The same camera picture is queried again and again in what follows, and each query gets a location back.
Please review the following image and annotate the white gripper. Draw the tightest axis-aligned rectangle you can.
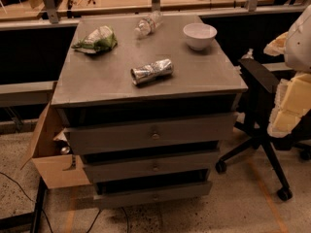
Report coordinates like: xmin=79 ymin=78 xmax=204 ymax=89
xmin=263 ymin=32 xmax=311 ymax=138

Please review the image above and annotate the white ceramic bowl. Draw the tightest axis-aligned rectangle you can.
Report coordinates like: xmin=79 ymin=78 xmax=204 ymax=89
xmin=183 ymin=23 xmax=218 ymax=50

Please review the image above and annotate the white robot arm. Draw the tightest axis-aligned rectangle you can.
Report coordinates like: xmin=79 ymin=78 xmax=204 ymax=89
xmin=263 ymin=6 xmax=311 ymax=138

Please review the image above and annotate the green jalapeno chip bag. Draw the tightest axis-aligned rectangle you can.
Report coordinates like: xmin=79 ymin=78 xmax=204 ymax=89
xmin=72 ymin=25 xmax=118 ymax=54

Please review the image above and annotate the black office chair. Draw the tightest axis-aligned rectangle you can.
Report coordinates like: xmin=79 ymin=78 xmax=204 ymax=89
xmin=215 ymin=58 xmax=311 ymax=201

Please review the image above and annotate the crushed silver can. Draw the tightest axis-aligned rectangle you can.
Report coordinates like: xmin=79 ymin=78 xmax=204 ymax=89
xmin=130 ymin=59 xmax=174 ymax=85

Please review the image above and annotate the grey drawer cabinet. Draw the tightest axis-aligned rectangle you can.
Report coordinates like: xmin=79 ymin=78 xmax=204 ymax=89
xmin=52 ymin=15 xmax=247 ymax=209

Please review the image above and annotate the clear plastic water bottle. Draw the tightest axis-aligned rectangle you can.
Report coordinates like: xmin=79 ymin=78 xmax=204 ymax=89
xmin=134 ymin=11 xmax=162 ymax=39

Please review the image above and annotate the middle grey drawer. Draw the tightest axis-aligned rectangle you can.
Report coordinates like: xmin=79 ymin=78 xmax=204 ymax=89
xmin=84 ymin=150 xmax=219 ymax=183

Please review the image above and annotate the grey drawer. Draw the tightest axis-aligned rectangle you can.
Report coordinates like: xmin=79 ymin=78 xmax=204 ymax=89
xmin=84 ymin=150 xmax=219 ymax=183
xmin=64 ymin=113 xmax=237 ymax=155

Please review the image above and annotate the top grey drawer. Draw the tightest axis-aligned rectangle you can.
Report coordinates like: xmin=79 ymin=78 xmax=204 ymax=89
xmin=64 ymin=113 xmax=237 ymax=155

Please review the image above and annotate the silver can in box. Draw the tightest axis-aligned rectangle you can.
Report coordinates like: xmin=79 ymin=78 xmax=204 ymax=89
xmin=60 ymin=146 xmax=71 ymax=155

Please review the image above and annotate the open cardboard box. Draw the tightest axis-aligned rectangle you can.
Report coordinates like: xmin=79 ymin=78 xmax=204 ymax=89
xmin=20 ymin=81 xmax=91 ymax=190

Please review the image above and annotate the black metal stand leg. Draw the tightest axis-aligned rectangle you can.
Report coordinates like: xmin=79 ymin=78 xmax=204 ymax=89
xmin=0 ymin=179 xmax=47 ymax=233

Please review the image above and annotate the black floor cable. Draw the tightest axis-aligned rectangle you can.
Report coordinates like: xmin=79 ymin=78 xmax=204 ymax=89
xmin=0 ymin=171 xmax=54 ymax=233

